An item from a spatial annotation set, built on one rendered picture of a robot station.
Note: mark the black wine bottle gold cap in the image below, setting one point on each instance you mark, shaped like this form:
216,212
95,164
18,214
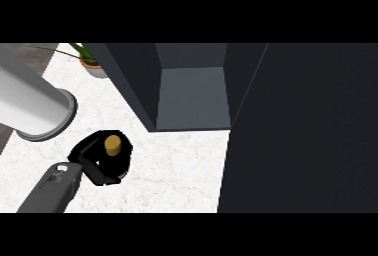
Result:
112,145

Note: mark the green plant in terracotta pot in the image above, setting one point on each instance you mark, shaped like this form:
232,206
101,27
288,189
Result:
92,63

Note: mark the white cylindrical appliance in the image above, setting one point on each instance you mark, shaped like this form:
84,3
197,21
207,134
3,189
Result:
30,103

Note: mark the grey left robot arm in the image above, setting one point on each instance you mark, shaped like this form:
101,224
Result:
52,190

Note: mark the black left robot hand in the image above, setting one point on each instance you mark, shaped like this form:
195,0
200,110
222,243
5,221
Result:
90,166

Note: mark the dark grey open cabinet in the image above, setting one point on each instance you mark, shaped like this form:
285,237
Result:
192,96

